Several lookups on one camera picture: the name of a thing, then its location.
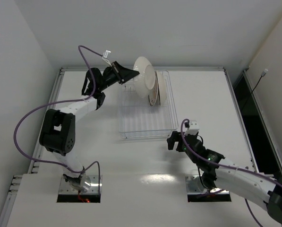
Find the floral orange-rim plate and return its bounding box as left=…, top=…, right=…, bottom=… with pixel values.
left=133, top=56, right=155, bottom=98
left=156, top=71, right=167, bottom=106

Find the sunburst pattern plate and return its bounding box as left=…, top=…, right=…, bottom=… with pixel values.
left=148, top=81, right=159, bottom=106

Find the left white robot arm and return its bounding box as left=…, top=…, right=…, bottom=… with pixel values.
left=39, top=61, right=139, bottom=191

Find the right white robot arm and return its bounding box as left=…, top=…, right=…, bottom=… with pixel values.
left=167, top=131, right=282, bottom=224

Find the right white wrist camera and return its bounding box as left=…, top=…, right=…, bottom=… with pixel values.
left=184, top=120, right=199, bottom=136

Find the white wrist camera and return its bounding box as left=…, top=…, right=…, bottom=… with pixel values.
left=102, top=50, right=111, bottom=64
left=184, top=120, right=199, bottom=136

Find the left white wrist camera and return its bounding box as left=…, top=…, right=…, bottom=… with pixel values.
left=102, top=50, right=111, bottom=64

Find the white wire dish rack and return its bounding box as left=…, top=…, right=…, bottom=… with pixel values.
left=118, top=70, right=179, bottom=139

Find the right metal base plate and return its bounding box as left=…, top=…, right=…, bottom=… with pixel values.
left=185, top=175, right=230, bottom=196

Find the metal base plate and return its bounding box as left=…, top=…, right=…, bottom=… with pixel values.
left=58, top=175, right=102, bottom=195
left=185, top=175, right=230, bottom=196

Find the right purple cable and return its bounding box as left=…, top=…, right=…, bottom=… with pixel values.
left=180, top=118, right=282, bottom=227

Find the black cable white plug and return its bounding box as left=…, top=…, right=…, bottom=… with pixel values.
left=242, top=69, right=268, bottom=108

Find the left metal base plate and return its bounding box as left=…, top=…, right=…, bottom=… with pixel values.
left=58, top=175, right=102, bottom=195

